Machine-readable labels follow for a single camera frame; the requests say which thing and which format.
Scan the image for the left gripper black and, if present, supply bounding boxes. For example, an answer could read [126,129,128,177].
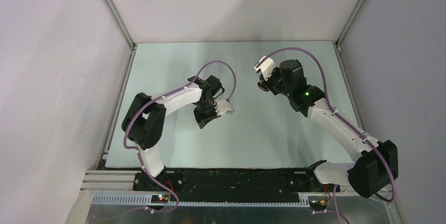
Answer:
[193,99,220,128]

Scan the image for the black earbud charging case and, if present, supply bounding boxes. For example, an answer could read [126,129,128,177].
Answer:
[257,82,269,92]

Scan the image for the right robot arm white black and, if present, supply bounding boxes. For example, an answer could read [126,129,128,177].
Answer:
[253,57,398,198]

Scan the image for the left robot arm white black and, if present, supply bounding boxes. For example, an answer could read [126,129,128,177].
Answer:
[121,75,225,191]

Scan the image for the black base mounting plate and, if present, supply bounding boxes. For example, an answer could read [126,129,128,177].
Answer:
[133,168,334,203]

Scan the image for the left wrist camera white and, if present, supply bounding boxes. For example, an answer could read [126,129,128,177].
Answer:
[215,99,235,116]

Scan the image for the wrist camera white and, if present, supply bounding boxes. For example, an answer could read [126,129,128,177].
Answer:
[253,56,277,80]
[215,99,235,116]

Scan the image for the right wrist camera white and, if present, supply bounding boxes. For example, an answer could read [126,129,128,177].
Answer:
[253,56,277,80]

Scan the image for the white cable duct strip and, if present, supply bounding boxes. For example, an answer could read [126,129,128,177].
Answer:
[91,194,310,208]

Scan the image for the aluminium frame rail front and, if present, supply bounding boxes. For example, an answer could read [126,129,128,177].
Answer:
[81,170,332,193]

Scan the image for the right corner aluminium post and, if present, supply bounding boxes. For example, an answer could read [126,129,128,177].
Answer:
[335,0,366,50]

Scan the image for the corner aluminium post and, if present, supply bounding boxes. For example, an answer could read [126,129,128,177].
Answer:
[103,0,136,50]
[335,0,366,50]

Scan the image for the left corner aluminium post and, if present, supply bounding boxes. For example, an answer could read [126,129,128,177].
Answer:
[103,0,136,50]

